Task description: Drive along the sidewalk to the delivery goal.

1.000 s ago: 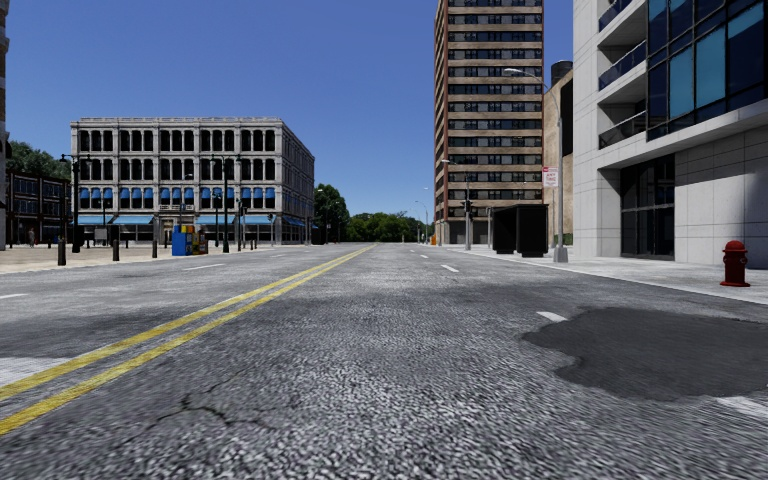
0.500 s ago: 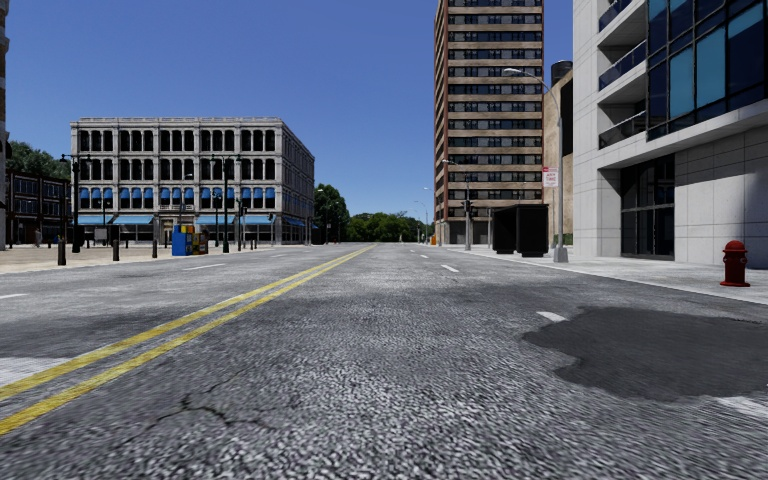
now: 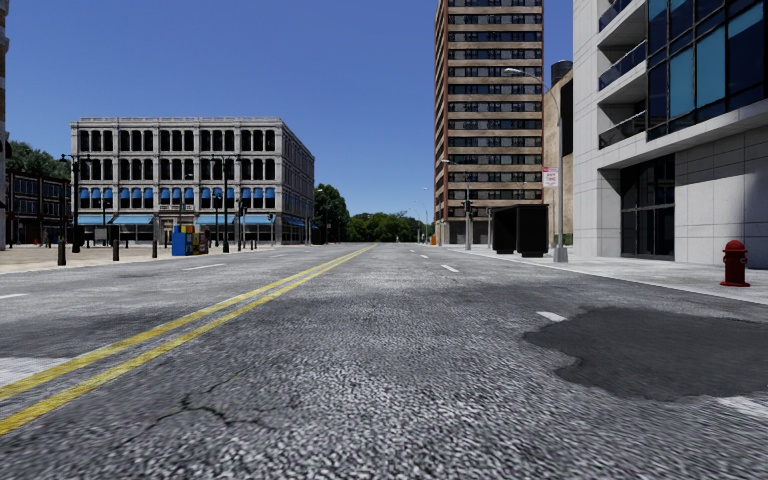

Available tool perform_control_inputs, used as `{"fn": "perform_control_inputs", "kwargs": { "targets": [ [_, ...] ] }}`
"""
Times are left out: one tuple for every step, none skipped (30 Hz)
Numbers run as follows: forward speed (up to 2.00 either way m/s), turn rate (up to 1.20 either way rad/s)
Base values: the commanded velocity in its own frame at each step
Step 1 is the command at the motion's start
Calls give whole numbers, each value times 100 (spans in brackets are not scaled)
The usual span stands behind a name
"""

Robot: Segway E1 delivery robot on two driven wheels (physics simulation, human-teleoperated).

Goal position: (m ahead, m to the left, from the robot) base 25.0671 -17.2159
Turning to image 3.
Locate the tree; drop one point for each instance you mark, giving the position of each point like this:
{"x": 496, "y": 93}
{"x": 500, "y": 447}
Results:
{"x": 330, "y": 213}

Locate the dark brick building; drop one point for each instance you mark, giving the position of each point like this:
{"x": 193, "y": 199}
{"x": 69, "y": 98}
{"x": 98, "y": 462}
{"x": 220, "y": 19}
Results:
{"x": 36, "y": 207}

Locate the pale concrete building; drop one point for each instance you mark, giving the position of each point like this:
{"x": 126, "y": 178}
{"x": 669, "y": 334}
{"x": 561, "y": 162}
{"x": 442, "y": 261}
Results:
{"x": 708, "y": 180}

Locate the pale stone building blue awnings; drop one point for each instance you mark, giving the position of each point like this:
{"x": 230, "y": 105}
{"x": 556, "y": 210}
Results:
{"x": 192, "y": 174}

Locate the black bus shelter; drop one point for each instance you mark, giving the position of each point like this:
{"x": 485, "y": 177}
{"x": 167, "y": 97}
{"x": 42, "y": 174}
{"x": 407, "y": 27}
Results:
{"x": 519, "y": 229}

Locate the red fire hydrant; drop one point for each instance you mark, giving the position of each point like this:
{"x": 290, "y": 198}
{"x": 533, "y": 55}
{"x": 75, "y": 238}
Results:
{"x": 735, "y": 264}

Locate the traffic light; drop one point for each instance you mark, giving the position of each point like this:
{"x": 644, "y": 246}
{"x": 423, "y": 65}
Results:
{"x": 467, "y": 222}
{"x": 240, "y": 225}

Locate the brown banded tower building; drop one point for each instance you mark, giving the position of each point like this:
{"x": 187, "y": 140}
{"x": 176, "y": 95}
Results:
{"x": 489, "y": 108}

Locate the trees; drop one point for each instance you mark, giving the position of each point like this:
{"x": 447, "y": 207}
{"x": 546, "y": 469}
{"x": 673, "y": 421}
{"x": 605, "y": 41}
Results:
{"x": 33, "y": 161}
{"x": 384, "y": 228}

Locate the black street lamp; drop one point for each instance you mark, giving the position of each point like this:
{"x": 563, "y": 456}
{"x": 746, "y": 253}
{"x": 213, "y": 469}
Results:
{"x": 75, "y": 204}
{"x": 225, "y": 204}

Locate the tan concrete building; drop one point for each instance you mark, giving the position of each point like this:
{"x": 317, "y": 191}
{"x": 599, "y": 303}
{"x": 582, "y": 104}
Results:
{"x": 552, "y": 144}

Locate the grey street lamp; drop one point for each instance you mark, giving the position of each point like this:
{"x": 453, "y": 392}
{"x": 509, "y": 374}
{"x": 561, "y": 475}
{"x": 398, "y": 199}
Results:
{"x": 560, "y": 180}

